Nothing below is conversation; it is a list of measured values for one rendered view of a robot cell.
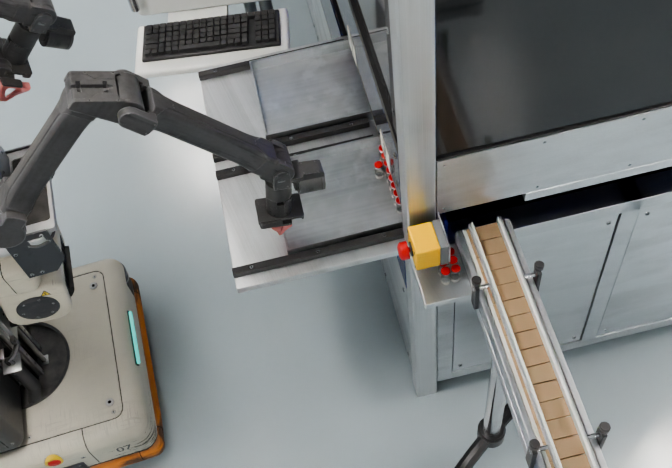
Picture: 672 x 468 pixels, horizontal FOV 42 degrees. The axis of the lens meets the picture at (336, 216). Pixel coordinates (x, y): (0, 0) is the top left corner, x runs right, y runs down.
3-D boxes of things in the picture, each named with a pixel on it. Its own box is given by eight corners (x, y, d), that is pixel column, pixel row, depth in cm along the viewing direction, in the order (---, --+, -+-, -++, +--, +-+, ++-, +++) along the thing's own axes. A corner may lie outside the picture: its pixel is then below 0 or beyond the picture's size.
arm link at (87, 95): (71, 49, 148) (78, 91, 143) (143, 71, 157) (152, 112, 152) (-26, 204, 173) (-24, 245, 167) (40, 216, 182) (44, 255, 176)
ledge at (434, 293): (469, 246, 200) (469, 242, 198) (486, 294, 193) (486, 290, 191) (410, 260, 199) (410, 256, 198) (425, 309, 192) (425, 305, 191)
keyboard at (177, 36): (279, 11, 256) (277, 5, 254) (280, 46, 248) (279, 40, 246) (145, 28, 257) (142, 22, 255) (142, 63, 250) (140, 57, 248)
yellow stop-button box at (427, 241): (439, 236, 191) (439, 218, 185) (449, 263, 187) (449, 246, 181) (406, 244, 190) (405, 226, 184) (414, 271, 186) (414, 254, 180)
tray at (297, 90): (374, 42, 235) (373, 32, 232) (398, 113, 221) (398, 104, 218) (251, 70, 234) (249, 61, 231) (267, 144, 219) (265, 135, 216)
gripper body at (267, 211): (304, 220, 194) (304, 200, 188) (258, 227, 193) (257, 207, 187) (299, 197, 198) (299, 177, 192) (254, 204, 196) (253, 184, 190)
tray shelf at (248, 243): (370, 34, 239) (370, 29, 238) (441, 244, 201) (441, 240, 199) (199, 73, 238) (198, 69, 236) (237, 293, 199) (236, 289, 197)
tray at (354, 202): (402, 137, 216) (401, 129, 213) (432, 222, 202) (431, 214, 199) (268, 170, 215) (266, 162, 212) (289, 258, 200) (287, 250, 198)
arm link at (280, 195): (261, 168, 186) (268, 188, 182) (293, 161, 187) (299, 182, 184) (263, 187, 191) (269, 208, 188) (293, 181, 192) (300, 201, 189)
